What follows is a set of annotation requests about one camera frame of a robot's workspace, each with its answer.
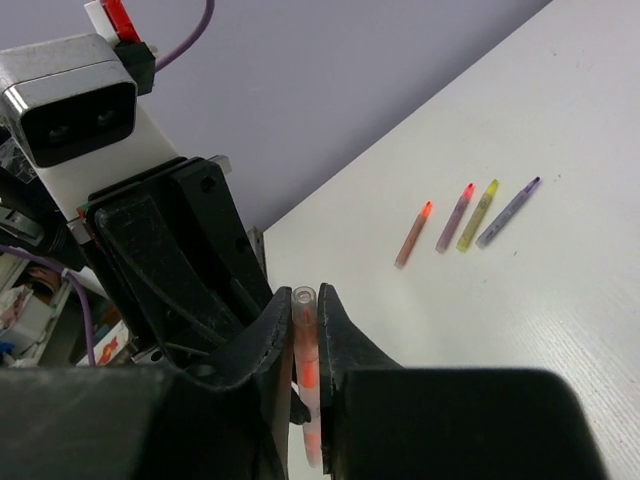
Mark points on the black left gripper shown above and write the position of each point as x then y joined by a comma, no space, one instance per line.
169,247

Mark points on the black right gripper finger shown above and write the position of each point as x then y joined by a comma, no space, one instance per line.
381,420

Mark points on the light orange marker pen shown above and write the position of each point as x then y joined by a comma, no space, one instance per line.
306,355

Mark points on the yellow marker pen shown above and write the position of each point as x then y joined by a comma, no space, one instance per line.
477,216

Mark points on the grey purple marker pen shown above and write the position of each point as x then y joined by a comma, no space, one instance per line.
503,218

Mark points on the red pink marker pen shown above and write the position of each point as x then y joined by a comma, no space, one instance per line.
454,219

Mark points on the cluttered background shelf items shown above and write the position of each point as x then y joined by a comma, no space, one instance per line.
43,318

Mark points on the aluminium front frame rails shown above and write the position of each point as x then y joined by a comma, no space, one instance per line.
256,239

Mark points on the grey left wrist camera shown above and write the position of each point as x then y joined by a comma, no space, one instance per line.
64,98

